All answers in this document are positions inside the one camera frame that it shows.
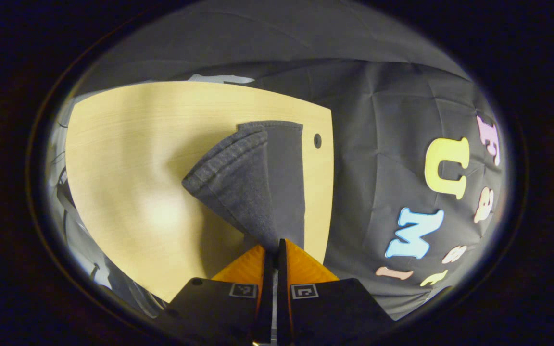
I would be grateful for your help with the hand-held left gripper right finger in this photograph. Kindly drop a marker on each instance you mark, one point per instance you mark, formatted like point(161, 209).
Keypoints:
point(282, 293)

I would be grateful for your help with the black jeans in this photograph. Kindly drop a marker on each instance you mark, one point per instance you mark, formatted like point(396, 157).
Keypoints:
point(243, 187)

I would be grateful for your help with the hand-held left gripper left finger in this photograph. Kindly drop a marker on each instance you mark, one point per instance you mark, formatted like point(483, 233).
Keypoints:
point(267, 293)

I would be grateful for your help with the black backdrop cloth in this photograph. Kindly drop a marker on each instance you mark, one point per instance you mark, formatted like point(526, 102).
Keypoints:
point(378, 120)

